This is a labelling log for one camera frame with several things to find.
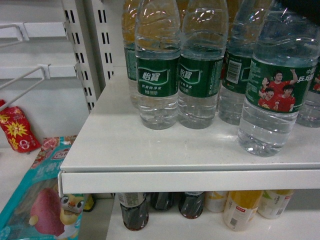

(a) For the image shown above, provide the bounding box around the clear water bottle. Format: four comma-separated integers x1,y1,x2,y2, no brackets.
238,0,320,157

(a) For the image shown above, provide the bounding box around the white metal shelf board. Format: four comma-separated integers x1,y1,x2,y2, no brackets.
58,66,320,194

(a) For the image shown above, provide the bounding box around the water bottle green logo label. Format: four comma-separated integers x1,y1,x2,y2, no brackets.
178,0,229,129
135,0,181,130

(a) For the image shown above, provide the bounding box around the water bottle back left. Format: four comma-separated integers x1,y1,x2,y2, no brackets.
121,0,140,109

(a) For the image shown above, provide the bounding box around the white slotted shelf upright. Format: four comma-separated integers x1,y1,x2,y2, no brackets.
62,0,114,111

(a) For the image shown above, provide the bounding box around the water bottle barcode label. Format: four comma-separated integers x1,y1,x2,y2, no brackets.
218,0,271,126

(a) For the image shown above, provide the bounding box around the water bottle far right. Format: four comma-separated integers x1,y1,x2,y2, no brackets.
296,58,320,128

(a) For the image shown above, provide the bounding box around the dark tea bottle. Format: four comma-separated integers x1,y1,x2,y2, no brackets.
117,192,149,231
150,192,174,211
178,191,205,220

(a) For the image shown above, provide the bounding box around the yellow white drink bottle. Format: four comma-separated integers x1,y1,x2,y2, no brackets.
204,191,229,213

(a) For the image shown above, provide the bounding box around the orange white drink bottle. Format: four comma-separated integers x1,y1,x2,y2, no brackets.
222,190,263,232

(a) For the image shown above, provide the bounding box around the white green drink bottle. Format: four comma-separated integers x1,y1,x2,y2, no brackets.
257,189,295,220

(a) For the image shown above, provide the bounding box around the red snack bag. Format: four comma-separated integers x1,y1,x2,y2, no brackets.
0,106,41,153

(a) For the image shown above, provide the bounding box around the teal snack bag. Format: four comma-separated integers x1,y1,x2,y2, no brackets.
0,135,87,240

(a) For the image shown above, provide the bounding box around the white wire display hook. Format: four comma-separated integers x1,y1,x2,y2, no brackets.
0,63,81,111
0,22,68,48

